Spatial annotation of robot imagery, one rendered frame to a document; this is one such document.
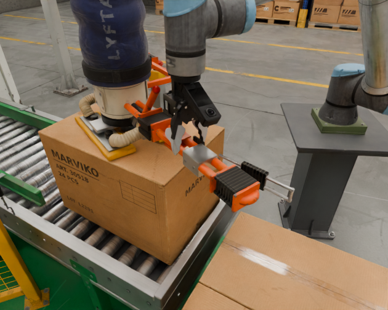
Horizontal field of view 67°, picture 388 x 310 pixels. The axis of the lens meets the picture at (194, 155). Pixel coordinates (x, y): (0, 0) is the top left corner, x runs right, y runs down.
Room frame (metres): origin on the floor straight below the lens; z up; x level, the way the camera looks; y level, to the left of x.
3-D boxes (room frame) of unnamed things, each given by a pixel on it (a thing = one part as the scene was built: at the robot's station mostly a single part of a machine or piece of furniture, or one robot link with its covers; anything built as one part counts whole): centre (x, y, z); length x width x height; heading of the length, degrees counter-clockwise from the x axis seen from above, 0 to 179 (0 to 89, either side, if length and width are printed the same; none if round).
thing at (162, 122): (0.78, 0.11, 1.08); 0.10 x 0.08 x 0.06; 126
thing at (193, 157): (0.61, -0.01, 1.07); 0.07 x 0.07 x 0.04; 36
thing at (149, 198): (0.98, 0.24, 0.75); 0.60 x 0.40 x 0.40; 58
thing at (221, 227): (0.80, -0.06, 0.47); 0.70 x 0.03 x 0.15; 150
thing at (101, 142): (0.93, 0.34, 0.98); 0.34 x 0.10 x 0.05; 36
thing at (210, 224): (0.80, -0.06, 0.58); 0.70 x 0.03 x 0.06; 150
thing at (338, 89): (1.37, -0.76, 0.98); 0.17 x 0.15 x 0.18; 34
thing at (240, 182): (0.49, -0.09, 1.08); 0.08 x 0.07 x 0.05; 36
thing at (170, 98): (0.67, 0.02, 1.22); 0.09 x 0.08 x 0.12; 36
